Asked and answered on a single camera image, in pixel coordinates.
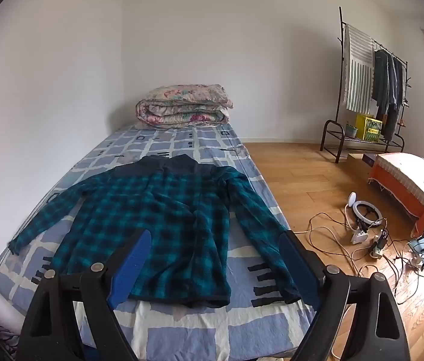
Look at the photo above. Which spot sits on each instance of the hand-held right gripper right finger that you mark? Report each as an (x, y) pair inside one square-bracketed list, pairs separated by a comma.
[(298, 267)]

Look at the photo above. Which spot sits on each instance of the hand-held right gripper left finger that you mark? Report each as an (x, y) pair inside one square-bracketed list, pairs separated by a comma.
[(129, 267)]

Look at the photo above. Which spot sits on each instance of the teal plaid fleece jacket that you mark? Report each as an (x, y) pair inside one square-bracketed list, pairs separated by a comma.
[(166, 214)]

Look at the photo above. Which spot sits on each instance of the black metal clothes rack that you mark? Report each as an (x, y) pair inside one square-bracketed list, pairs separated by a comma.
[(323, 139)]

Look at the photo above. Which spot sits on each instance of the white power strip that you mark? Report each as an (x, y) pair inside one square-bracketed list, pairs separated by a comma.
[(377, 250)]

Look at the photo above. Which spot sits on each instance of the bed with blue checked sheet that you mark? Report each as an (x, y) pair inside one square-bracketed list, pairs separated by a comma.
[(197, 331)]

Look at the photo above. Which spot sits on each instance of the cardboard box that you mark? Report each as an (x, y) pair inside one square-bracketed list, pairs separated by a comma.
[(356, 166)]

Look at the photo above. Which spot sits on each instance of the small blue box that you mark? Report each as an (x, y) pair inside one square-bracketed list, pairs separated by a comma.
[(369, 158)]

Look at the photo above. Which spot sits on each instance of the orange cloth-covered stool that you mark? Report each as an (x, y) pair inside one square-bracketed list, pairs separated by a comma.
[(399, 180)]

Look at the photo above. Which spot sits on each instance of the small potted plant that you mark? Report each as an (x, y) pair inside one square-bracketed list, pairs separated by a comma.
[(351, 131)]

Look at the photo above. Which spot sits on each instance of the yellow box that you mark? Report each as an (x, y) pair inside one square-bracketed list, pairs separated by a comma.
[(367, 128)]

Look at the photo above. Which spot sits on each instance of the folded floral quilt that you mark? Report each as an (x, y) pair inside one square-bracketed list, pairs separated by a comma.
[(185, 105)]

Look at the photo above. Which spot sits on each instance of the dark blue hanging garment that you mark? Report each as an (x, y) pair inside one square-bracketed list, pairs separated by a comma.
[(396, 90)]

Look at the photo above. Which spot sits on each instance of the white striped hanging cloth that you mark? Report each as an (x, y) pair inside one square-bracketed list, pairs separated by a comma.
[(360, 71)]

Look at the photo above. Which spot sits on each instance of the dark green hanging garment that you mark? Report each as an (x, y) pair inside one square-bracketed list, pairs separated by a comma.
[(381, 79)]

